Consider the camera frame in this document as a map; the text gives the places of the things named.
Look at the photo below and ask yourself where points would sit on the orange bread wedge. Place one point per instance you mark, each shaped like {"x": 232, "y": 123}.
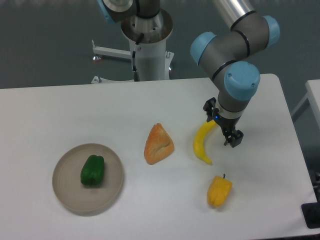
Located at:
{"x": 158, "y": 146}

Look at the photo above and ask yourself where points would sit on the yellow bell pepper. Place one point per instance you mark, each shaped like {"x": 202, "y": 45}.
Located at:
{"x": 218, "y": 190}

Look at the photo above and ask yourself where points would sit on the black device at edge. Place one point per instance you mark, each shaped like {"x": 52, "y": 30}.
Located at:
{"x": 311, "y": 214}

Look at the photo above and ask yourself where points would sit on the white side table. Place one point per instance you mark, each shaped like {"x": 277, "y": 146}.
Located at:
{"x": 310, "y": 99}

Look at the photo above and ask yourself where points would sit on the yellow banana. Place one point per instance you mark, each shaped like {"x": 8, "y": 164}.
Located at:
{"x": 198, "y": 141}

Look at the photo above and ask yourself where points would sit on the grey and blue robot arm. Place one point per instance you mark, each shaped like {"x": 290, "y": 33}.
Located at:
{"x": 222, "y": 58}

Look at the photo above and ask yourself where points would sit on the beige round plate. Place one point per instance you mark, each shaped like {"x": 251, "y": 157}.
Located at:
{"x": 87, "y": 200}

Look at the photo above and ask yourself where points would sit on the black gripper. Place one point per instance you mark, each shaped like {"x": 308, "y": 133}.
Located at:
{"x": 232, "y": 136}

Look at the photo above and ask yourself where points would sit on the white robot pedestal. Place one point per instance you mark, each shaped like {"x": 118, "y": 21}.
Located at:
{"x": 147, "y": 37}

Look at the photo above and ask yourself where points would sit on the green bell pepper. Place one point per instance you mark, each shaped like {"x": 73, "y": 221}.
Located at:
{"x": 92, "y": 172}

